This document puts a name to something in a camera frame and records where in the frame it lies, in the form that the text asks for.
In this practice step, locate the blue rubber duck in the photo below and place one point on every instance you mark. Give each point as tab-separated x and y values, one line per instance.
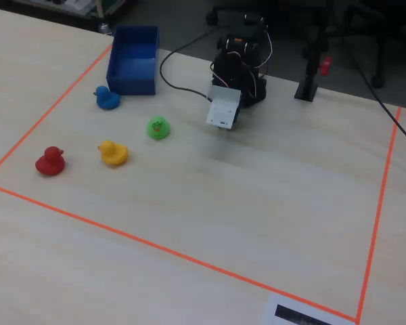
106	100

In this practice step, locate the green rubber duck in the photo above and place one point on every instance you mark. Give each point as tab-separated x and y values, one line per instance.
159	129

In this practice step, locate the cluttered shelf unit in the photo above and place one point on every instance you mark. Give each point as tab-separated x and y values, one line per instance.
88	8

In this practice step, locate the blue plastic box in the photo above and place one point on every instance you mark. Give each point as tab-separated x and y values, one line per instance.
132	86

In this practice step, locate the white paper with black bar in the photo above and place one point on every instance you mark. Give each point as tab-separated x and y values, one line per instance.
270	304

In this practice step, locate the black office chair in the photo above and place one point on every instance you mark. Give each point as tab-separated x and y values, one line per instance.
212	17
379	79

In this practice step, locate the silver metal cylinder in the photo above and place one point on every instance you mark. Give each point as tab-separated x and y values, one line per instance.
104	28

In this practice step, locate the red rubber duck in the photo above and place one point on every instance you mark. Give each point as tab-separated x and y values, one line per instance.
49	164

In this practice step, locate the black clamp stand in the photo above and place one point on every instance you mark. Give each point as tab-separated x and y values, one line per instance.
306	89

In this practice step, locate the yellow rubber duck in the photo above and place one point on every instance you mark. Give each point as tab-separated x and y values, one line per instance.
113	155

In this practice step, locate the orange tape strip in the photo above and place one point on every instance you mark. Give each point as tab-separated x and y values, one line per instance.
381	203
155	246
54	107

